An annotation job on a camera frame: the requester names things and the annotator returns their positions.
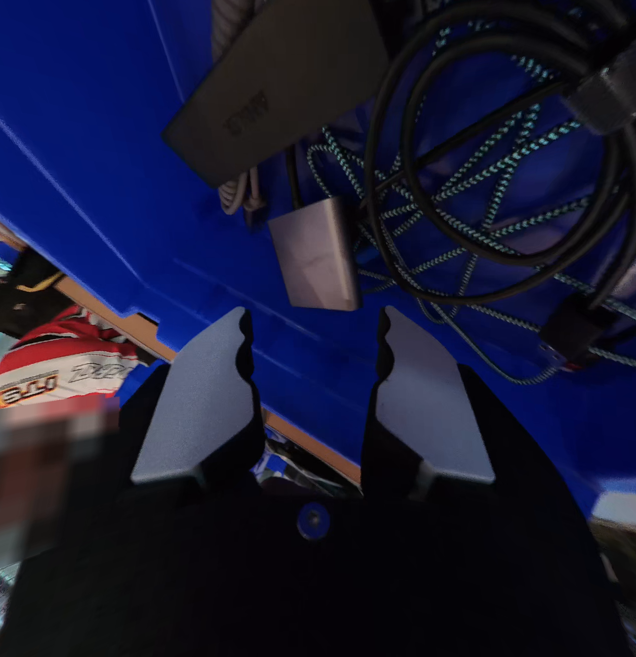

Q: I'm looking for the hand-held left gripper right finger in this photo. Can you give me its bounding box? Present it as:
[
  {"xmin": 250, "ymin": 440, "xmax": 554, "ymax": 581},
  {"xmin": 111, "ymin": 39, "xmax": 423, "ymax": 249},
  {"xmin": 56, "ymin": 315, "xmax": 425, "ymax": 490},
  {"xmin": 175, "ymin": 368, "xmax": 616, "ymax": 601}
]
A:
[{"xmin": 360, "ymin": 305, "xmax": 496, "ymax": 501}]

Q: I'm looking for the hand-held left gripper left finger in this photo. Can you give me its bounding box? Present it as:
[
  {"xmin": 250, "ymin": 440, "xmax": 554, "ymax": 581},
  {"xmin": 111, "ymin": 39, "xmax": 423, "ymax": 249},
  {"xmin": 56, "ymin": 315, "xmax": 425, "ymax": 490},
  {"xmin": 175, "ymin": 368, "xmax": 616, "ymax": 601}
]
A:
[{"xmin": 130, "ymin": 306, "xmax": 267, "ymax": 487}]

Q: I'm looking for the black red usb cable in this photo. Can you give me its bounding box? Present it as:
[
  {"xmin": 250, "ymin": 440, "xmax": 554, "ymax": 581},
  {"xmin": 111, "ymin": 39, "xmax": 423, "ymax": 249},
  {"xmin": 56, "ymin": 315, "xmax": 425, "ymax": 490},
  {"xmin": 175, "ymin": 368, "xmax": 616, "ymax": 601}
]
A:
[{"xmin": 539, "ymin": 246, "xmax": 636, "ymax": 375}]

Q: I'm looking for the small grey usb hub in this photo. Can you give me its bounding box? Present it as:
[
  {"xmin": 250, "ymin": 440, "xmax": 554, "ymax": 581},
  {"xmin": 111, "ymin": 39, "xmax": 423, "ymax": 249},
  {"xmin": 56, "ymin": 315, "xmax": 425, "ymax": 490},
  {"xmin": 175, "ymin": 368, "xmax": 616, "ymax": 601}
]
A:
[{"xmin": 267, "ymin": 146, "xmax": 362, "ymax": 311}]

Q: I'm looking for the blue plastic bin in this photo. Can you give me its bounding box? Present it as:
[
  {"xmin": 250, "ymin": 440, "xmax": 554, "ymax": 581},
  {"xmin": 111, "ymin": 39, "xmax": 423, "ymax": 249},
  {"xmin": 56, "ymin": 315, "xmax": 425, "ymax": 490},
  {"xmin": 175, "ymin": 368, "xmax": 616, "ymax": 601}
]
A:
[{"xmin": 0, "ymin": 0, "xmax": 636, "ymax": 519}]

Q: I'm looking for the red and white printed cloth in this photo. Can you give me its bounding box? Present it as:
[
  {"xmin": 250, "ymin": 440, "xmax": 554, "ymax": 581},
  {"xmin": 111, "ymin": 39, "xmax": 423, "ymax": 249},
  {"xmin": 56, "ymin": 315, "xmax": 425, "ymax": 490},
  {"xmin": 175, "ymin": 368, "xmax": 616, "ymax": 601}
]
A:
[{"xmin": 0, "ymin": 305, "xmax": 141, "ymax": 411}]

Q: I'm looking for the black cloth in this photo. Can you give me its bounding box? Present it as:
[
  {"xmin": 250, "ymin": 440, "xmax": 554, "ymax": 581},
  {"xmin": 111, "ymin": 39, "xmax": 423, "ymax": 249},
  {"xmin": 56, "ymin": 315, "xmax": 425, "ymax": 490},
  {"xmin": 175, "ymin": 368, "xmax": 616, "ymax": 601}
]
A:
[{"xmin": 0, "ymin": 246, "xmax": 77, "ymax": 334}]

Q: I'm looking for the large dark grey hub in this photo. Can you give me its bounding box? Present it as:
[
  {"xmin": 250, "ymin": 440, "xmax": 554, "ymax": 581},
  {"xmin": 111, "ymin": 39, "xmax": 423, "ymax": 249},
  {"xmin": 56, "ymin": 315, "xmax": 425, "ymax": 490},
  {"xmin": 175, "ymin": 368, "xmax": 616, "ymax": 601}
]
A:
[{"xmin": 161, "ymin": 0, "xmax": 391, "ymax": 188}]

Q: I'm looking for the teal braided cable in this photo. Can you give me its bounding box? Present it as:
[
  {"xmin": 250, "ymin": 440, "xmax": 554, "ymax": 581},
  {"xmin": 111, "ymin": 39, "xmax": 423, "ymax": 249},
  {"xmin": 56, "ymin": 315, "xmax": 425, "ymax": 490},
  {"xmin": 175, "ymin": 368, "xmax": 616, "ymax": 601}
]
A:
[{"xmin": 305, "ymin": 21, "xmax": 636, "ymax": 386}]

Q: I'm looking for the thick black cable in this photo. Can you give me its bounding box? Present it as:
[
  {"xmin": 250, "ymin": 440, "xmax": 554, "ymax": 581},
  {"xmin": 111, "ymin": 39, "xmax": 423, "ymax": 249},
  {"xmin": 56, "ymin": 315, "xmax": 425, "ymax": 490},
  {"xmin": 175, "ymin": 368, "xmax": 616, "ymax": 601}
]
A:
[{"xmin": 364, "ymin": 0, "xmax": 636, "ymax": 305}]

